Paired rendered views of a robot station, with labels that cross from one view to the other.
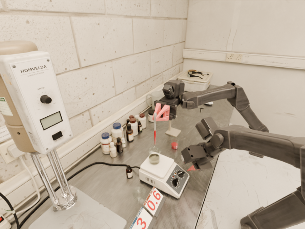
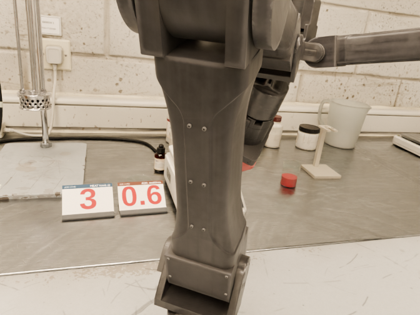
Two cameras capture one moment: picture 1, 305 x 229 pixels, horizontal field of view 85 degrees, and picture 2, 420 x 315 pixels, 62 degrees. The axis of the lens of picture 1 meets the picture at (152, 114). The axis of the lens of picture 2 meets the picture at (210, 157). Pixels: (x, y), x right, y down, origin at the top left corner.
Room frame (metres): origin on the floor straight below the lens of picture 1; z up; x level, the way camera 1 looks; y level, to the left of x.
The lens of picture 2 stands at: (0.04, -0.51, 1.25)
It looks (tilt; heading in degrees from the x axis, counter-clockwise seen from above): 21 degrees down; 42
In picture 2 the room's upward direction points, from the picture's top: 6 degrees clockwise
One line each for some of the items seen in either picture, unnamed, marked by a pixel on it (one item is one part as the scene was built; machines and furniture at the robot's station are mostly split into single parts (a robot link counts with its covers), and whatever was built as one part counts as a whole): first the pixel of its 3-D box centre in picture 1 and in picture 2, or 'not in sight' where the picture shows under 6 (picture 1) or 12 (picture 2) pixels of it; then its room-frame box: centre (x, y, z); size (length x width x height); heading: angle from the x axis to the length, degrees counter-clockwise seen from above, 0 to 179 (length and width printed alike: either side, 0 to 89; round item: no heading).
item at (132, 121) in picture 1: (133, 126); not in sight; (0.90, 0.13, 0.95); 0.06 x 0.06 x 0.11
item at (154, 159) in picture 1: (154, 155); not in sight; (0.56, -0.01, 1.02); 0.06 x 0.05 x 0.08; 70
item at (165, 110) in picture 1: (158, 113); not in sight; (0.60, -0.03, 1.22); 0.09 x 0.07 x 0.07; 150
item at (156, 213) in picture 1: (155, 201); (142, 197); (0.41, -0.01, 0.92); 0.09 x 0.06 x 0.04; 153
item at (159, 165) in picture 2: (129, 170); (160, 157); (0.56, 0.11, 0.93); 0.03 x 0.03 x 0.07
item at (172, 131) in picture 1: (174, 124); (325, 150); (0.92, -0.14, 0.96); 0.08 x 0.08 x 0.13; 57
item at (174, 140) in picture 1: (174, 143); (290, 173); (0.77, -0.13, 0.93); 0.04 x 0.04 x 0.06
